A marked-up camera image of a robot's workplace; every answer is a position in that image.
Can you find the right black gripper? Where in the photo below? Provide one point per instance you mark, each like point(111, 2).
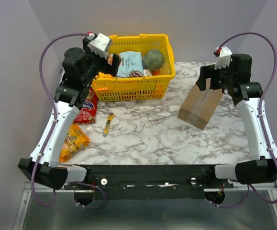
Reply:
point(215, 78)

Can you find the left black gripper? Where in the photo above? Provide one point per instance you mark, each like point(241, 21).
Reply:
point(111, 69)

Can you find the brown cardboard express box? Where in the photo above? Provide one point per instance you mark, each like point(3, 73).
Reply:
point(199, 106)

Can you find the yellow utility knife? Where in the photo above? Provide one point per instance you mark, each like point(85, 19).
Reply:
point(108, 124)

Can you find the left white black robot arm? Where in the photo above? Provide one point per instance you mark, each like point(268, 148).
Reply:
point(81, 66)

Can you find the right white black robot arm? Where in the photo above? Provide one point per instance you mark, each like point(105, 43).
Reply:
point(246, 95)

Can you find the light blue chips bag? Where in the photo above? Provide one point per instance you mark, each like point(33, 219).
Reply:
point(130, 64)

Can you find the yellow plastic shopping basket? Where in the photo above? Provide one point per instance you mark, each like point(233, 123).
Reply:
point(141, 88)

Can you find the orange toy package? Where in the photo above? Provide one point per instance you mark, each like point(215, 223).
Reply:
point(101, 82)

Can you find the green round melon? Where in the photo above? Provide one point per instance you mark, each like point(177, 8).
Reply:
point(153, 60)

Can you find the red candy bag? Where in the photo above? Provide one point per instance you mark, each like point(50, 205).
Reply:
point(87, 114)

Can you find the orange yellow snack bag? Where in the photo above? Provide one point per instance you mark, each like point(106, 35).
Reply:
point(74, 142)

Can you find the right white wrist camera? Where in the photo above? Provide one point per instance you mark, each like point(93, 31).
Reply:
point(224, 57)

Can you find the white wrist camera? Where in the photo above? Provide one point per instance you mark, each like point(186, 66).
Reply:
point(99, 44)
point(224, 57)

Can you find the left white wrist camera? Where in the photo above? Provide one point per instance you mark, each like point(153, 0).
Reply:
point(99, 44)

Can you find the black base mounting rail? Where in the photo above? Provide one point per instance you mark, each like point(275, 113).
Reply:
point(154, 181)

